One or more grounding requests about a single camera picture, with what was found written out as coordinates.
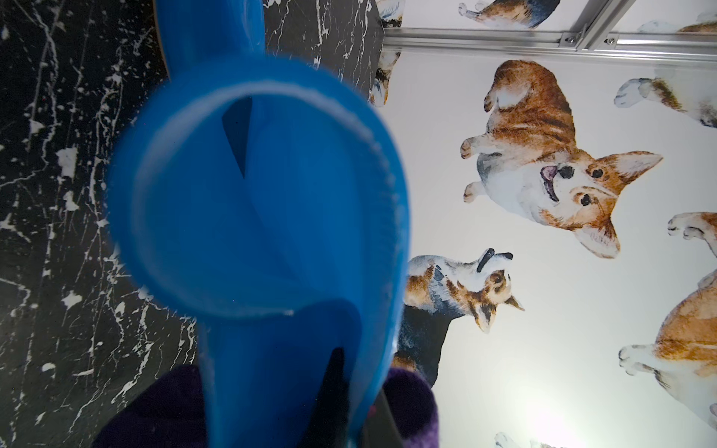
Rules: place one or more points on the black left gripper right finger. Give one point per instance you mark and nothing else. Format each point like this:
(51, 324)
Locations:
(379, 429)

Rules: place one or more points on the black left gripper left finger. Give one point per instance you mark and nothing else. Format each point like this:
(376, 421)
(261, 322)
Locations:
(328, 424)

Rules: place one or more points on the purple cloth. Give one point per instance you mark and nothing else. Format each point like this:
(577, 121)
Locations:
(171, 413)

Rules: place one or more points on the blue rubber boot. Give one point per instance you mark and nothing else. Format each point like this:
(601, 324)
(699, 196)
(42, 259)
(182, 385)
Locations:
(266, 199)

